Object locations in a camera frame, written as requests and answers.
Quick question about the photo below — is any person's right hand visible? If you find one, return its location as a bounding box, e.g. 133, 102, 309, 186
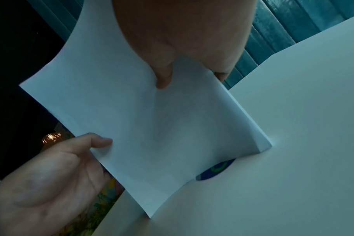
111, 0, 258, 90

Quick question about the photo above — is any pile of white papers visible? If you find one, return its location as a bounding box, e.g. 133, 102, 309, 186
18, 0, 273, 219

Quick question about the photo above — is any round blue sticker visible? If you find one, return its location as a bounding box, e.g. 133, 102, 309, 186
195, 158, 237, 182

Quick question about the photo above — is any person's left hand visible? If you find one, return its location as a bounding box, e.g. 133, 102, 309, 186
0, 132, 114, 236

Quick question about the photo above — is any woven pendant lamp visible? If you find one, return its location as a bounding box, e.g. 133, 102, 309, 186
42, 132, 62, 146

